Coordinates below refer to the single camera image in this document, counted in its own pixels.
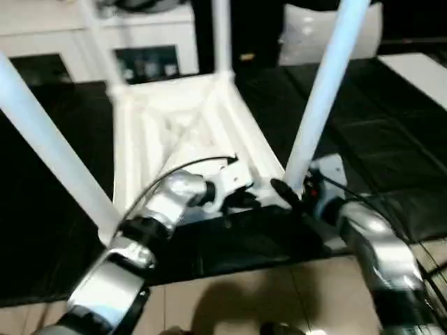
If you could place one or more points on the grey cushion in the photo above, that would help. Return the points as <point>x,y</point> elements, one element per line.
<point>304,35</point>

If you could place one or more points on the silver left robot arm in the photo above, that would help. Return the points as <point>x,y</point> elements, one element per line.
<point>167,202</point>

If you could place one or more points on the white plastic table leg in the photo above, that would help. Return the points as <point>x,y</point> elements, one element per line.
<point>101,52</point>
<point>52,139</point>
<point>222,35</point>
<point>324,87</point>

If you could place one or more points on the black box with gold label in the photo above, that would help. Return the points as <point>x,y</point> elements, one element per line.
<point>251,31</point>

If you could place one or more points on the white plastic table top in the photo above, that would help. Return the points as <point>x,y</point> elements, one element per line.
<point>139,139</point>

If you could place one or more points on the dark robot left foot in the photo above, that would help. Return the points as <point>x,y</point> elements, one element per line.
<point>174,331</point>

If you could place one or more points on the black work mat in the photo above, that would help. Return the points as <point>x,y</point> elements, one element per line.
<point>366,122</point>

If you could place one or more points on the dark robot right foot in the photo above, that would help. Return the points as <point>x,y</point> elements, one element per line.
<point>276,328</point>

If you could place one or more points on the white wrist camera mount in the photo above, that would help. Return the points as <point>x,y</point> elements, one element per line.
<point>234,178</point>
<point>331,167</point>

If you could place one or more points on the white glass-door cabinet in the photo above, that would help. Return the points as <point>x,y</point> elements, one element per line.
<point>52,35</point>

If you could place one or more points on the dark round device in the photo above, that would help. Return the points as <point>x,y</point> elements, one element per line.
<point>146,4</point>

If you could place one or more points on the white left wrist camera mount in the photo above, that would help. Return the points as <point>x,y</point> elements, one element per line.
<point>234,178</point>

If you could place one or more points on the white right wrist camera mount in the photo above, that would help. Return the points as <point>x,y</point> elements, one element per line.
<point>331,167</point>

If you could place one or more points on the dark robot foot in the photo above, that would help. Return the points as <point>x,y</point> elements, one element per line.
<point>276,328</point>
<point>174,331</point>

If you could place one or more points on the white flat board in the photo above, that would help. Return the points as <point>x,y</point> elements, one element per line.
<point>415,76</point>

